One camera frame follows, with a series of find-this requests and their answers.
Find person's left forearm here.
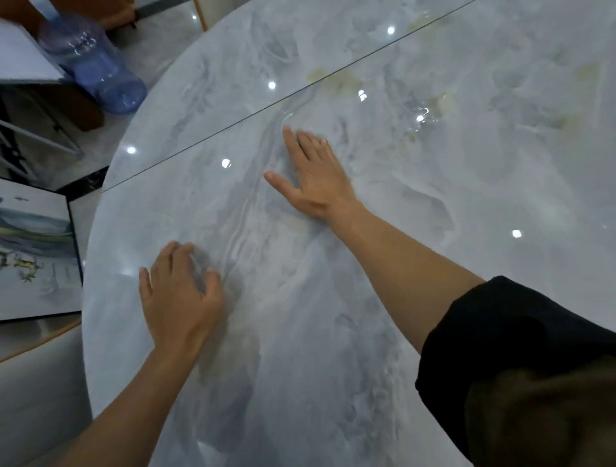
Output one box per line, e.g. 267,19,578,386
55,346,203,467

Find small white board, blue corners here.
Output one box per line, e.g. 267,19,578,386
0,19,85,183

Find person's brown vest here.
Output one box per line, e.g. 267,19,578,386
464,355,616,467

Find orange sofa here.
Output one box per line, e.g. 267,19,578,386
0,0,138,133

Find person's right hand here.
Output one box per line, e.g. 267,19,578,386
263,126,362,223

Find person's black shirt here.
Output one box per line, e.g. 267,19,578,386
415,275,616,467

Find black framed abstract painting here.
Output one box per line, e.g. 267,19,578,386
0,178,85,322

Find person's left hand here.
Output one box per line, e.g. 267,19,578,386
138,240,226,359

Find cream orange chair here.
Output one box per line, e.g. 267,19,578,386
0,317,93,467
192,0,251,32

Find blue water jug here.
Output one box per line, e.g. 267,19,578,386
28,0,149,115

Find grey marble dining table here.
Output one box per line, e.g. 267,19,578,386
81,0,616,467

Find person's right forearm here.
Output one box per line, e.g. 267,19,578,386
332,201,484,355

